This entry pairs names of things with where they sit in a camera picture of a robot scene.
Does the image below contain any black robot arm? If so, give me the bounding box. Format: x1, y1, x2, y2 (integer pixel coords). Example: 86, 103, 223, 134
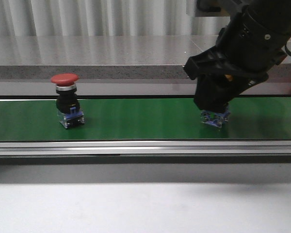
184, 0, 291, 102

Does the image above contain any aluminium conveyor side rail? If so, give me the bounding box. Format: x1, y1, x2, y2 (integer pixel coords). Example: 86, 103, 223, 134
0, 140, 291, 158

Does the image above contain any white pleated curtain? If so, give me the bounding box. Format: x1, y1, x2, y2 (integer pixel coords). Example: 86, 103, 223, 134
0, 0, 229, 36

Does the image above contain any grey stone slab right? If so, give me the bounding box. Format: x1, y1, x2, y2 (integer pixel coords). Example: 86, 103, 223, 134
189, 35, 291, 83

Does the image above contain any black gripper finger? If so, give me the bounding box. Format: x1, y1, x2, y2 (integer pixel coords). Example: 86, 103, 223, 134
194, 74, 230, 113

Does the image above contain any grey stone slab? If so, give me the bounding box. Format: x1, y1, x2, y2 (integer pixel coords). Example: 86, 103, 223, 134
189, 35, 291, 83
0, 35, 216, 82

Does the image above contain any yellow mushroom push button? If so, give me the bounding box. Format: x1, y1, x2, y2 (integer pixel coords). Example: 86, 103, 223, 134
200, 74, 231, 128

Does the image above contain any green conveyor belt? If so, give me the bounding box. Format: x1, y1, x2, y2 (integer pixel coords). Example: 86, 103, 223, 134
0, 97, 291, 141

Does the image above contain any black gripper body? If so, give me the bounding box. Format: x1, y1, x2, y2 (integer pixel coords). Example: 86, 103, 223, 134
184, 11, 288, 97

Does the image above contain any grey stone slab left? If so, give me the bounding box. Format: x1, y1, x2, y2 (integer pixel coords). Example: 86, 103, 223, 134
0, 35, 216, 82

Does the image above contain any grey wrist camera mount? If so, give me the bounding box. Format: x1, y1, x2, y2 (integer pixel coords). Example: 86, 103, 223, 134
195, 0, 230, 17

